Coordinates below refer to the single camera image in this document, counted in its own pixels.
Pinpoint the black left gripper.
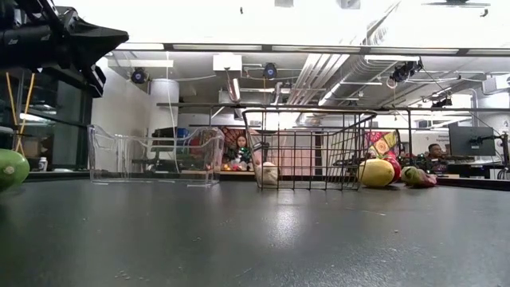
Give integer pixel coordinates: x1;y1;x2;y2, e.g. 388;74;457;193
0;0;130;98

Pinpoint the green cucumber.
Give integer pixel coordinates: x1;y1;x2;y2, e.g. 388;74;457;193
0;148;31;192

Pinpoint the black wire basket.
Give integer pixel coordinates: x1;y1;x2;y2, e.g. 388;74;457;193
241;109;378;191

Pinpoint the yellow mango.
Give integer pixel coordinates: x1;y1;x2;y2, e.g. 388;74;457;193
357;158;396;189

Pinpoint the dark red apple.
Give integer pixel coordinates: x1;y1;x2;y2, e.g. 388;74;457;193
384;156;402;183

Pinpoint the red sweet potato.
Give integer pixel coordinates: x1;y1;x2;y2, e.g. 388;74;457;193
400;166;438;189

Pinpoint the round blue black lamp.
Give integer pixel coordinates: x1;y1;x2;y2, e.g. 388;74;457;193
131;67;148;85
262;62;279;80

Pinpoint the white cylindrical column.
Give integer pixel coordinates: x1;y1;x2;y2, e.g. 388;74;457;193
149;78;180;136

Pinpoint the clear plastic bin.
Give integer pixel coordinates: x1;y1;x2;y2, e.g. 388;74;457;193
87;124;226;187

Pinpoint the person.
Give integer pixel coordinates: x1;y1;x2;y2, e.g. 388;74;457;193
226;134;253;171
421;143;449;175

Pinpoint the white garlic bulb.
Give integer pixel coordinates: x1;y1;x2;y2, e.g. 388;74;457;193
254;161;280;187

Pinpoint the colourful patterned cloth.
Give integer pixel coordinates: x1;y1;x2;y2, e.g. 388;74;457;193
364;130;399;160

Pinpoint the black computer monitor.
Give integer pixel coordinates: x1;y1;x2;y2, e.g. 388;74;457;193
449;126;496;157

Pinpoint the yellow cable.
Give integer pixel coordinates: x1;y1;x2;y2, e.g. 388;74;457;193
5;71;19;128
14;72;36;155

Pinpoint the black metal frame rail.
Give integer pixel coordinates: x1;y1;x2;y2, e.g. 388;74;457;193
156;102;510;112

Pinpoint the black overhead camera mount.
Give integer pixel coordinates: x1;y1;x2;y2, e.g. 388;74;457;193
389;60;423;84

